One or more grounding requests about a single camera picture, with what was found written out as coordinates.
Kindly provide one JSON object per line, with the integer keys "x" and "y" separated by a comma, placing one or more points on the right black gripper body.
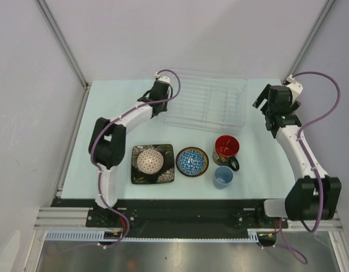
{"x": 294, "y": 106}

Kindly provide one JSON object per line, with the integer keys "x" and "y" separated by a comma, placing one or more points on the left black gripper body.
{"x": 164, "y": 106}

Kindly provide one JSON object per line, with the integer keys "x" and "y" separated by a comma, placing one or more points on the clear plastic dish rack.
{"x": 208, "y": 101}

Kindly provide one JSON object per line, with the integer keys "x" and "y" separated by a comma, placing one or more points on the pink patterned bowl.
{"x": 150, "y": 162}

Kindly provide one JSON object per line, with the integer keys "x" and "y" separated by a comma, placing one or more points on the blue triangle patterned bowl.
{"x": 192, "y": 161}

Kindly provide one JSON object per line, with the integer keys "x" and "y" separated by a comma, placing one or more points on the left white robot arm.
{"x": 108, "y": 141}

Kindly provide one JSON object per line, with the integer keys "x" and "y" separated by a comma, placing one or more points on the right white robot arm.
{"x": 315, "y": 194}

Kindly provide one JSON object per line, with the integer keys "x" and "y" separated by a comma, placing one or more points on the red interior dark mug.
{"x": 225, "y": 150}

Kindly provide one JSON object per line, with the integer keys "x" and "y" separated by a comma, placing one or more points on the yellow brown round saucer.
{"x": 191, "y": 175}

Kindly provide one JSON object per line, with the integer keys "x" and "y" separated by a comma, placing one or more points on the black floral square plate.
{"x": 165, "y": 175}

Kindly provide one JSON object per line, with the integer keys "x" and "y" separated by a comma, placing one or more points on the light blue plastic cup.
{"x": 222, "y": 177}

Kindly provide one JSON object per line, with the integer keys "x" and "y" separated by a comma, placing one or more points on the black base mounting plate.
{"x": 177, "y": 219}

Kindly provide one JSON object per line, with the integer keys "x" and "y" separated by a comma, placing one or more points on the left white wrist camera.
{"x": 162, "y": 79}

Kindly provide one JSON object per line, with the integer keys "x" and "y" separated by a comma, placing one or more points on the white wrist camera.
{"x": 295, "y": 87}
{"x": 162, "y": 79}

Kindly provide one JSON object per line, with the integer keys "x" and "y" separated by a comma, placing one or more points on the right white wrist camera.
{"x": 295, "y": 87}

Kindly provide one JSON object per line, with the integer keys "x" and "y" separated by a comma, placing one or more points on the right aluminium frame post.
{"x": 311, "y": 37}

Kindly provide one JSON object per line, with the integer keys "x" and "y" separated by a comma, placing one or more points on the aluminium frame post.
{"x": 311, "y": 37}
{"x": 61, "y": 40}

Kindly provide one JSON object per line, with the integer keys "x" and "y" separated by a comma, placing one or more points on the left aluminium frame post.
{"x": 61, "y": 40}

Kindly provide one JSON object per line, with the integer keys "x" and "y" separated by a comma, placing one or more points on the light blue cable duct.
{"x": 100, "y": 236}

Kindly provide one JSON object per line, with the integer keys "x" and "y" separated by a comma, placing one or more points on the aluminium front rail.
{"x": 74, "y": 218}

